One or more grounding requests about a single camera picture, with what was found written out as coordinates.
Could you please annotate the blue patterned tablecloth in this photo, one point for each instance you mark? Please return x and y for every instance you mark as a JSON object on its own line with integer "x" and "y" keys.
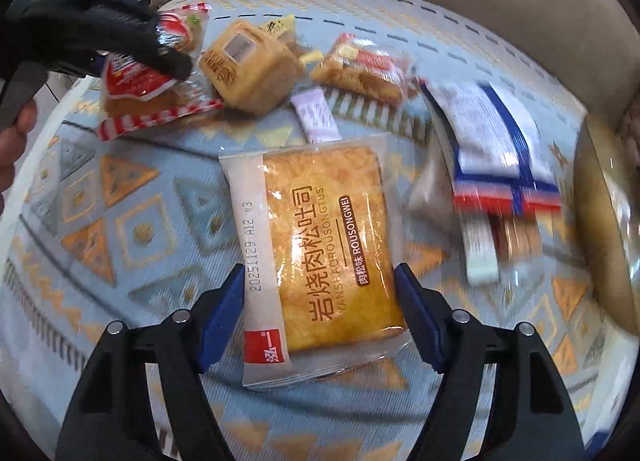
{"x": 150, "y": 221}

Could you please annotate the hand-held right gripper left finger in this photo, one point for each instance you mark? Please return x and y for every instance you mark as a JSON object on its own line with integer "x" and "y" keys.
{"x": 225, "y": 311}

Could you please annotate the blue white snack packet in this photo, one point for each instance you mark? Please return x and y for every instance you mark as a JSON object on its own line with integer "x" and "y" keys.
{"x": 485, "y": 131}

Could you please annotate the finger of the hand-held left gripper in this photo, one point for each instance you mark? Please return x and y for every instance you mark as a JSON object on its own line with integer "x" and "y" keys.
{"x": 105, "y": 13}
{"x": 150, "y": 53}

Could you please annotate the person's left hand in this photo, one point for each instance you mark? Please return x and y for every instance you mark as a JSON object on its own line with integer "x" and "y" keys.
{"x": 10, "y": 146}

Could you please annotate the gold pleated basket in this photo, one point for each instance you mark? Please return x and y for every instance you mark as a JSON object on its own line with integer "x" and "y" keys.
{"x": 605, "y": 201}

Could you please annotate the small pale yellow snack packet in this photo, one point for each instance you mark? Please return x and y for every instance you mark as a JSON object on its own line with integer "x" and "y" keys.
{"x": 280, "y": 25}

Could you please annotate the large toast bread packet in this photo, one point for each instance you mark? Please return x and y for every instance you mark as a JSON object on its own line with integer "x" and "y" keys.
{"x": 325, "y": 241}

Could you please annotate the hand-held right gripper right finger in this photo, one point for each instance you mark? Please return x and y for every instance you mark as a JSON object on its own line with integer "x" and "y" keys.
{"x": 415, "y": 311}

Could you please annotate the orange pastry packet red label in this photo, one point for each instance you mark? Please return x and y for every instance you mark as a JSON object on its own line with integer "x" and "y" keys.
{"x": 360, "y": 71}

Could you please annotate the small white purple packet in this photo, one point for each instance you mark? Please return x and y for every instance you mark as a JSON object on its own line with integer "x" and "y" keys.
{"x": 315, "y": 116}

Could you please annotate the red white striped snack packet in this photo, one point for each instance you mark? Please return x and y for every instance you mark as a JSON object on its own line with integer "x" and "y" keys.
{"x": 145, "y": 93}

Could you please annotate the clear packet of brown sticks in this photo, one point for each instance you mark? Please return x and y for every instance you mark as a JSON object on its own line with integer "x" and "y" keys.
{"x": 515, "y": 241}

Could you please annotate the square yellow cake packet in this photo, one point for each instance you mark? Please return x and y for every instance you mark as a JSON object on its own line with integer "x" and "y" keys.
{"x": 245, "y": 66}

